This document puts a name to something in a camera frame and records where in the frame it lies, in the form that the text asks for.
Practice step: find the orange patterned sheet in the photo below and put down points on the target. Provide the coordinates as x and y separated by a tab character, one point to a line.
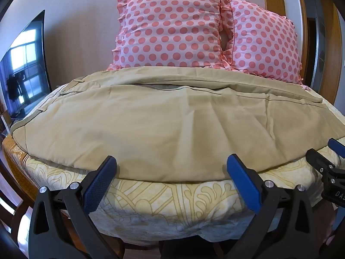
14	149

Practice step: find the large pink polka dot pillow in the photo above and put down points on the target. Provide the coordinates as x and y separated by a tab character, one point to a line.
172	29

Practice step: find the dark wooden chair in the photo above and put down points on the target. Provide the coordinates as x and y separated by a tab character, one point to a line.
14	194

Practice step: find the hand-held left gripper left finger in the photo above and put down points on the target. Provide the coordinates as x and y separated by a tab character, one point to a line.
99	184

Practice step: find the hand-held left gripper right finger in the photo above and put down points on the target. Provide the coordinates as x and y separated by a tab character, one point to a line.
244	184

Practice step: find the black flat screen television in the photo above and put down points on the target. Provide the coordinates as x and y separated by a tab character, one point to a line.
24	70

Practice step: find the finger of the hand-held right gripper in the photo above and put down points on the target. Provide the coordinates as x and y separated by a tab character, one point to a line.
316	158
337	146

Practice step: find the small pink polka dot pillow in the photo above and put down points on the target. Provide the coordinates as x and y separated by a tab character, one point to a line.
265	41

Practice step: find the yellow patterned bedspread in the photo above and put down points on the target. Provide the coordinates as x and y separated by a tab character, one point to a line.
161	207

